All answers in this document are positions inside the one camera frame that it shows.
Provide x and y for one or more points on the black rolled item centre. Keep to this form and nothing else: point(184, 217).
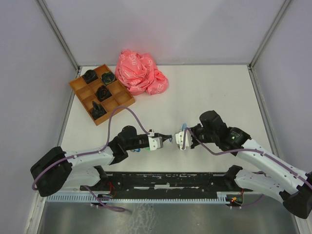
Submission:
point(103, 93)

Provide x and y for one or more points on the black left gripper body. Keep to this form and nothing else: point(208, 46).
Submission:
point(140, 143)

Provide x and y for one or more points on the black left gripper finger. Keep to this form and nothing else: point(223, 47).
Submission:
point(164, 136)
point(164, 139)

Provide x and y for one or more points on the black rolled item lower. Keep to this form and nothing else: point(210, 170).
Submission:
point(98, 110)

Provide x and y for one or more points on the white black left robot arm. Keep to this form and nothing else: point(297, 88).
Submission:
point(60, 170)

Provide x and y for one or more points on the black yellow rolled item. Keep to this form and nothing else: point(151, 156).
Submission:
point(108, 78)

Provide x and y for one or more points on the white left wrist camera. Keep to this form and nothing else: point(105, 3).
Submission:
point(155, 140)

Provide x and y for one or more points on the black rolled item top left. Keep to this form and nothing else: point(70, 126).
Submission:
point(89, 76)

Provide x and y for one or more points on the aluminium frame post left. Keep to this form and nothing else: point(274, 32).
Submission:
point(52, 23)

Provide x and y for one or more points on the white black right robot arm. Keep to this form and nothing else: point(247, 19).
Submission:
point(277, 179)

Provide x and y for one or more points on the black metal base rail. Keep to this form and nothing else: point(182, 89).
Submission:
point(164, 185)

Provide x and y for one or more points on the crumpled pink plastic bag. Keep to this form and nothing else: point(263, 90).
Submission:
point(139, 73)

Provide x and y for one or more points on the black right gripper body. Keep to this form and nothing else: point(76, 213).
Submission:
point(206, 137)

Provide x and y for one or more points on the aluminium frame post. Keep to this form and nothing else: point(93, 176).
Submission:
point(52, 23)
point(270, 32)

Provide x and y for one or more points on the aluminium frame post right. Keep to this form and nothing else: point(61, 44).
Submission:
point(270, 32)

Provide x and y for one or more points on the brown wooden compartment tray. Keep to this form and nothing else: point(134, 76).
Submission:
point(86, 93)

